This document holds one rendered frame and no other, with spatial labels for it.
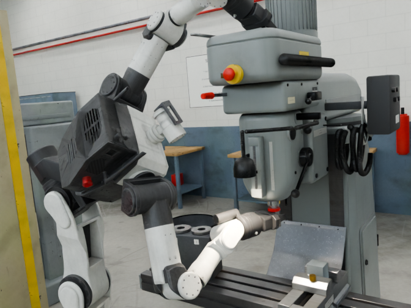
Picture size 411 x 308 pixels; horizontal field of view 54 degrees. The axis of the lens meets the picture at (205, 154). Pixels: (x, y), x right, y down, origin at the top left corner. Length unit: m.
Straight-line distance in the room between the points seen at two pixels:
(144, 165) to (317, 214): 0.91
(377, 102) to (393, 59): 4.06
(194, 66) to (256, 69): 5.59
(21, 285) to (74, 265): 1.29
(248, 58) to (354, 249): 1.03
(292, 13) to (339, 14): 4.20
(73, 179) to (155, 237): 0.32
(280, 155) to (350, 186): 0.53
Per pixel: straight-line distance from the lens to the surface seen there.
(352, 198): 1.86
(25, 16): 10.35
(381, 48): 5.66
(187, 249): 1.76
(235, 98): 1.40
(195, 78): 6.82
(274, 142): 1.39
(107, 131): 1.22
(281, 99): 1.32
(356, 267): 1.96
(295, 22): 1.63
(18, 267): 2.85
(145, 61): 1.48
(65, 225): 1.54
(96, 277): 1.64
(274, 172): 1.41
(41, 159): 1.60
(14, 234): 2.78
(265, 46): 1.26
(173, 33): 1.48
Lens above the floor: 1.70
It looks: 8 degrees down
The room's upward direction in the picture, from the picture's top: 4 degrees counter-clockwise
